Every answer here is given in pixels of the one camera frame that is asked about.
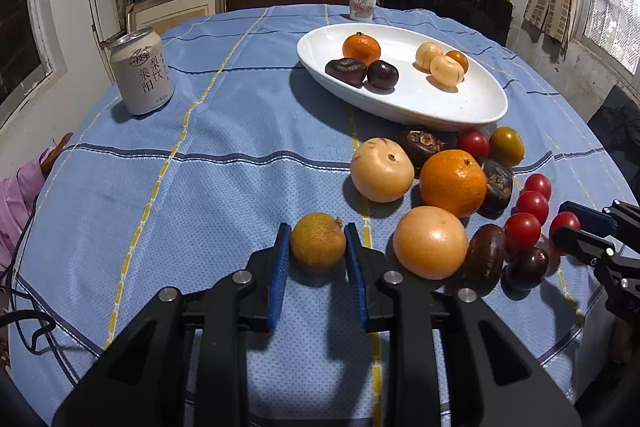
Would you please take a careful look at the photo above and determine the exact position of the brownish yellow longan fruit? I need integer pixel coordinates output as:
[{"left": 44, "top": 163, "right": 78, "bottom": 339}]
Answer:
[{"left": 291, "top": 212, "right": 346, "bottom": 272}]

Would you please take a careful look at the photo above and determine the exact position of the red cherry tomato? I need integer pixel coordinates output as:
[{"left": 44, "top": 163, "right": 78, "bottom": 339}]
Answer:
[
  {"left": 523, "top": 173, "right": 552, "bottom": 200},
  {"left": 504, "top": 212, "right": 541, "bottom": 254},
  {"left": 458, "top": 129, "right": 490, "bottom": 160},
  {"left": 513, "top": 190, "right": 549, "bottom": 225},
  {"left": 549, "top": 211, "right": 582, "bottom": 256}
]

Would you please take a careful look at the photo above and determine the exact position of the dark purple small plum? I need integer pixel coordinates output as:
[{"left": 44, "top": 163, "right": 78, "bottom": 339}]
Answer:
[{"left": 504, "top": 247, "right": 549, "bottom": 291}]

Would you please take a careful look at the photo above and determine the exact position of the large peach round fruit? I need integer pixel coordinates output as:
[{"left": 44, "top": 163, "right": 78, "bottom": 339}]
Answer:
[{"left": 393, "top": 206, "right": 469, "bottom": 281}]

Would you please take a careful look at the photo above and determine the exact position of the large pale pear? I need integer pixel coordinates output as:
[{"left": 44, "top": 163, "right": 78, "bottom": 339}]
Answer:
[{"left": 350, "top": 138, "right": 414, "bottom": 204}]

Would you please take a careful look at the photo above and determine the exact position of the dark flat persimmon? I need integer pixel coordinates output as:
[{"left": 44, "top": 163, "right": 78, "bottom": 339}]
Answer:
[{"left": 477, "top": 158, "right": 513, "bottom": 219}]

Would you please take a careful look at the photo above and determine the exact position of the dark brown oval fruit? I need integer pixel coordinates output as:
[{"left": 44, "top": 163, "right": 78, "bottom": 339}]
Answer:
[{"left": 460, "top": 225, "right": 506, "bottom": 296}]

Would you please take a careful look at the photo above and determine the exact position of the yellow orange tomato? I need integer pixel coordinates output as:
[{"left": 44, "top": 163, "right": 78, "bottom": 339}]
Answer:
[{"left": 489, "top": 127, "right": 525, "bottom": 168}]

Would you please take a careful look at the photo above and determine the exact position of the large orange mandarin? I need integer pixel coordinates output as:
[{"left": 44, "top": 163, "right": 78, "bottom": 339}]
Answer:
[{"left": 420, "top": 150, "right": 487, "bottom": 219}]

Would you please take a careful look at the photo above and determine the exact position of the dark dried persimmon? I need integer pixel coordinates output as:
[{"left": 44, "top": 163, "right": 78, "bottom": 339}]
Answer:
[{"left": 397, "top": 127, "right": 458, "bottom": 176}]

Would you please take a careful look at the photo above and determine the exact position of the white round plate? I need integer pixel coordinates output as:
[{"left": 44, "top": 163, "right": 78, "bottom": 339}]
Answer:
[{"left": 296, "top": 23, "right": 509, "bottom": 131}]

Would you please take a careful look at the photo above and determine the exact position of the blue checked tablecloth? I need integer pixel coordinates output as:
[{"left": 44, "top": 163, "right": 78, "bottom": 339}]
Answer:
[{"left": 10, "top": 5, "right": 634, "bottom": 426}]

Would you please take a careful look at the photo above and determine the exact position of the dark brown wrinkled fruit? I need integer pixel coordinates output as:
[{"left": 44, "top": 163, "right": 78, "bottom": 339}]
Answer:
[{"left": 324, "top": 57, "right": 368, "bottom": 88}]

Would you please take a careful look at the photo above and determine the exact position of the pale peach round fruit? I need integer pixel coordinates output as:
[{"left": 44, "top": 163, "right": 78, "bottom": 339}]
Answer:
[{"left": 430, "top": 54, "right": 464, "bottom": 88}]

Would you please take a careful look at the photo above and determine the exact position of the small amber orange fruit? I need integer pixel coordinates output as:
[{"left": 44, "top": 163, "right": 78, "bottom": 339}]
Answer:
[{"left": 445, "top": 50, "right": 469, "bottom": 75}]

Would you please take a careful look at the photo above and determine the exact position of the small orange mandarin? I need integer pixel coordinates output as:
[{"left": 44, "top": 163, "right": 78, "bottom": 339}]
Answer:
[{"left": 343, "top": 31, "right": 381, "bottom": 66}]

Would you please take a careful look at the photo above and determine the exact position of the pale yellow round fruit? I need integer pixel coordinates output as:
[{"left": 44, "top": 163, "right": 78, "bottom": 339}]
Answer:
[{"left": 416, "top": 41, "right": 442, "bottom": 72}]

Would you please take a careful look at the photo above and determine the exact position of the white beverage can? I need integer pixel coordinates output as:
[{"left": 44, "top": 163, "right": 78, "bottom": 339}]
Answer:
[{"left": 110, "top": 27, "right": 174, "bottom": 116}]

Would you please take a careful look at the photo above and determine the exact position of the white paper cup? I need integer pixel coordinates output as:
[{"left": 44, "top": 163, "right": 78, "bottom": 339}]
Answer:
[{"left": 348, "top": 0, "right": 378, "bottom": 22}]

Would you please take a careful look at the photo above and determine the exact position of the pink cloth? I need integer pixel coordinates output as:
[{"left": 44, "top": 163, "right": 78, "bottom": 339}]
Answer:
[{"left": 0, "top": 147, "right": 53, "bottom": 268}]

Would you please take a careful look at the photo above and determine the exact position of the cardboard box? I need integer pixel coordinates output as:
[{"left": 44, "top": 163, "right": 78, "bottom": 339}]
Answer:
[{"left": 126, "top": 0, "right": 227, "bottom": 36}]

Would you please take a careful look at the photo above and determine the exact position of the black cable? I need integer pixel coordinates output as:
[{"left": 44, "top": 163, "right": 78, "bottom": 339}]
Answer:
[{"left": 0, "top": 275, "right": 82, "bottom": 388}]

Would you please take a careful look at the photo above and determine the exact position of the aluminium window frame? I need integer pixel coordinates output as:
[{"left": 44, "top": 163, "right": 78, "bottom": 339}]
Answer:
[{"left": 1, "top": 0, "right": 67, "bottom": 128}]

